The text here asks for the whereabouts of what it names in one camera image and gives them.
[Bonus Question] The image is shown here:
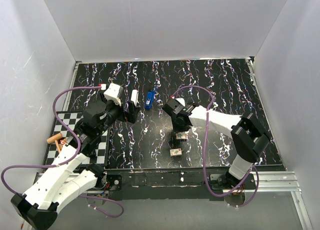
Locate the white plastic stick tool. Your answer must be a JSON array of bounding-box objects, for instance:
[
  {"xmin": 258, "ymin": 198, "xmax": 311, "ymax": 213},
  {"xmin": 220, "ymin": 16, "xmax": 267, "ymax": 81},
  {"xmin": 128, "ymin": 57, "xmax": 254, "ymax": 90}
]
[{"xmin": 131, "ymin": 89, "xmax": 139, "ymax": 107}]

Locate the white staple box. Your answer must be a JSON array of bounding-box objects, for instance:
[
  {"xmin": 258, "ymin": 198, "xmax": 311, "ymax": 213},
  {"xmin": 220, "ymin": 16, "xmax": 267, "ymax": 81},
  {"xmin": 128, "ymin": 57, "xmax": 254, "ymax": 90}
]
[{"xmin": 170, "ymin": 148, "xmax": 183, "ymax": 157}]

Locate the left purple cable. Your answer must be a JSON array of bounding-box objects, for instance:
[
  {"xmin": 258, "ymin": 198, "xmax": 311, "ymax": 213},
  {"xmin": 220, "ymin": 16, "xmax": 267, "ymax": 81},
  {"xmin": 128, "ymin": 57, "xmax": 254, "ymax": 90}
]
[{"xmin": 1, "ymin": 84, "xmax": 125, "ymax": 218}]

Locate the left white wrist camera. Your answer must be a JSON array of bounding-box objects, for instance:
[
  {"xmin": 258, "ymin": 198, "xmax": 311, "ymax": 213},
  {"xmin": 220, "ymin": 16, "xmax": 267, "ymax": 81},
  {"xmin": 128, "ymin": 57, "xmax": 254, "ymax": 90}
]
[{"xmin": 103, "ymin": 83, "xmax": 124, "ymax": 106}]

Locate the black white checkerboard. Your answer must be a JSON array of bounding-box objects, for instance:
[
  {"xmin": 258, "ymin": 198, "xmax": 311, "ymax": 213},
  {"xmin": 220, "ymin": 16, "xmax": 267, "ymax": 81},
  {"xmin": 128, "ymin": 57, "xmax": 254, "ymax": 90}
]
[{"xmin": 41, "ymin": 111, "xmax": 109, "ymax": 169}]

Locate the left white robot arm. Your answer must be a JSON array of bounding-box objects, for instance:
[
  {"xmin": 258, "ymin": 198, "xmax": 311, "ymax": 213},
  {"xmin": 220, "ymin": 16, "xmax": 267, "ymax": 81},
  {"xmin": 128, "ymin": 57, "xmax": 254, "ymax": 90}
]
[{"xmin": 11, "ymin": 99, "xmax": 140, "ymax": 230}]

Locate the red owl toy block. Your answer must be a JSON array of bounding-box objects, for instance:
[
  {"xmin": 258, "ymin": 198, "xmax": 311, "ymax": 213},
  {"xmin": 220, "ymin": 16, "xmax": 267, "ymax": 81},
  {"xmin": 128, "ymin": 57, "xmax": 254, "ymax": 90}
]
[{"xmin": 60, "ymin": 138, "xmax": 67, "ymax": 146}]

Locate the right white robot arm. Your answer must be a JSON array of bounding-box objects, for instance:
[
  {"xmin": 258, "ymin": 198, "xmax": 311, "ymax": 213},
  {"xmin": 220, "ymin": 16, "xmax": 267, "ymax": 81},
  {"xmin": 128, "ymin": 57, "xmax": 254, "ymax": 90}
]
[{"xmin": 162, "ymin": 98, "xmax": 271, "ymax": 189}]

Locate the purple cable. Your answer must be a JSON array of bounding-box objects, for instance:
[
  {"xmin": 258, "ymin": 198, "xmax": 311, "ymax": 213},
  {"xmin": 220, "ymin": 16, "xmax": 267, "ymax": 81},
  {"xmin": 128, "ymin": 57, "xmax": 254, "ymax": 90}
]
[
  {"xmin": 169, "ymin": 85, "xmax": 260, "ymax": 207},
  {"xmin": 1, "ymin": 84, "xmax": 125, "ymax": 218}
]

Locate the wooden toy hammer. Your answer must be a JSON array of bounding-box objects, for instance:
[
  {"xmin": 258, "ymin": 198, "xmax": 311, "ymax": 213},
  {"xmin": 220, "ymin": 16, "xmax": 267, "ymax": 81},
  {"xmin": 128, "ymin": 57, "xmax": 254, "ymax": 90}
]
[{"xmin": 46, "ymin": 133, "xmax": 63, "ymax": 153}]

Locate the blue black stapler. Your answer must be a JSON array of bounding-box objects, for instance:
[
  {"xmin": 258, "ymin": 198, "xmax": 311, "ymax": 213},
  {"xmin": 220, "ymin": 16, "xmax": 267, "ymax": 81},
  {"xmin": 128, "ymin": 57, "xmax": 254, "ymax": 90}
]
[{"xmin": 144, "ymin": 91, "xmax": 155, "ymax": 109}]

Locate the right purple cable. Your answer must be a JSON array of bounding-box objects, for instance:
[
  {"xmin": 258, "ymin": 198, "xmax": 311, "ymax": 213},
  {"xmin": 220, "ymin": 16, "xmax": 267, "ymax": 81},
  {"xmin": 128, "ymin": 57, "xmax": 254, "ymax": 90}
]
[{"xmin": 169, "ymin": 85, "xmax": 260, "ymax": 207}]

